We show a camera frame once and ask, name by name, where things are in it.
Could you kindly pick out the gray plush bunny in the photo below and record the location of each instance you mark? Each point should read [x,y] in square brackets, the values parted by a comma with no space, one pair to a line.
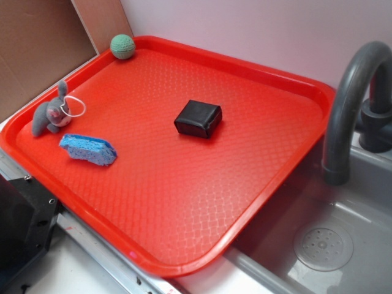
[55,114]

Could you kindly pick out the red plastic tray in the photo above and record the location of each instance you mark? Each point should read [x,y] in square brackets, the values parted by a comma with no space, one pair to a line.
[172,203]

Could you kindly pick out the aluminum rail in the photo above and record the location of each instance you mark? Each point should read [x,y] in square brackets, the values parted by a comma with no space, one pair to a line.
[78,261]

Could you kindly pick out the blue sponge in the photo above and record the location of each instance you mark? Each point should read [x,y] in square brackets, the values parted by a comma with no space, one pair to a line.
[91,149]

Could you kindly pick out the gray curved faucet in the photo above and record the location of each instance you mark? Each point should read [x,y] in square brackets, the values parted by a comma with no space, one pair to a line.
[362,104]

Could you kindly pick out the brown cardboard panel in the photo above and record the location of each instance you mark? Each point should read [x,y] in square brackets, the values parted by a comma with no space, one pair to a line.
[43,41]

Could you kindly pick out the green knitted ball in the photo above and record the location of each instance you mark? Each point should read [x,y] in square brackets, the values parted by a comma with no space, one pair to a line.
[122,46]

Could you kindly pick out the gray plastic sink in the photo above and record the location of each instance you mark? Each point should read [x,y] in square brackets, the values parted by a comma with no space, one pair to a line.
[311,237]

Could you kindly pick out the black square block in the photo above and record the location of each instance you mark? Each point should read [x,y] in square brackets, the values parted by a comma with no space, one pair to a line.
[198,119]

